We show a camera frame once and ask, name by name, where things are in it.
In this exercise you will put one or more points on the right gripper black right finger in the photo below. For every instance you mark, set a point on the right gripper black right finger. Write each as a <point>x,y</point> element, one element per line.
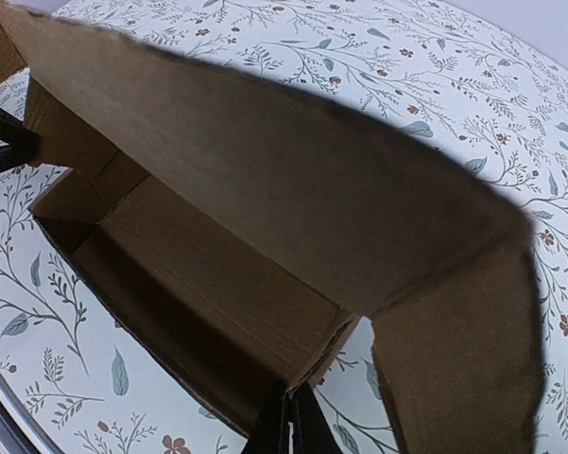
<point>311,433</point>

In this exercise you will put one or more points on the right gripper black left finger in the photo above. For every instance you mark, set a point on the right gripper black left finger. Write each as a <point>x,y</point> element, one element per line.
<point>270,433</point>

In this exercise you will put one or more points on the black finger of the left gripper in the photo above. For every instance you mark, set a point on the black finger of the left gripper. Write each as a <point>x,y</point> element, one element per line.
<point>20,147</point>

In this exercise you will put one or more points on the brown cardboard box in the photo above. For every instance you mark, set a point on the brown cardboard box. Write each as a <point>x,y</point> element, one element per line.
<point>245,230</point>

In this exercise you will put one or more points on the floral patterned table mat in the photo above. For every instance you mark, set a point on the floral patterned table mat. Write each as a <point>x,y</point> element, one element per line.
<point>462,85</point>

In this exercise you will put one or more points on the front aluminium rail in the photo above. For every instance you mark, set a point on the front aluminium rail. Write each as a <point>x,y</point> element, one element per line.
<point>19,433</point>

